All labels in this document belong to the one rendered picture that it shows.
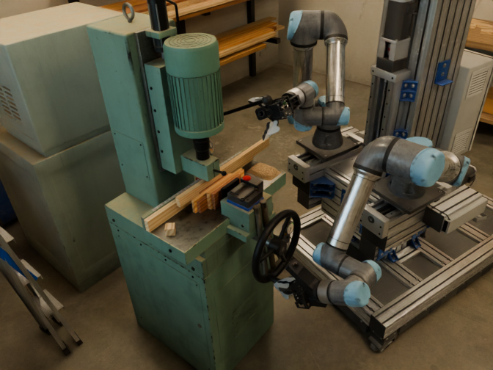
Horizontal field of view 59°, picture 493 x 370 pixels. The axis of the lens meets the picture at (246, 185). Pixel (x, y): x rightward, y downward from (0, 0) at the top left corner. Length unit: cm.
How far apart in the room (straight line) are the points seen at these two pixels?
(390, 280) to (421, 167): 112
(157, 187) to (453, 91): 135
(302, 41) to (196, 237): 93
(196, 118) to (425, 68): 95
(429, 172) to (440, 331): 130
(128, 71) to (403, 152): 93
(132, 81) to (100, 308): 145
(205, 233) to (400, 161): 69
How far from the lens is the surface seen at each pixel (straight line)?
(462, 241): 274
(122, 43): 154
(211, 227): 156
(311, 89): 174
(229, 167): 176
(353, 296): 135
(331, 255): 147
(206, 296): 172
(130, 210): 188
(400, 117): 202
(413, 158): 137
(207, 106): 145
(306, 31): 190
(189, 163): 165
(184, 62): 139
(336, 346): 234
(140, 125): 164
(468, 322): 262
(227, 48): 429
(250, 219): 153
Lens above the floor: 191
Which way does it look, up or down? 35 degrees down
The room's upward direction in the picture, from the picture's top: 3 degrees counter-clockwise
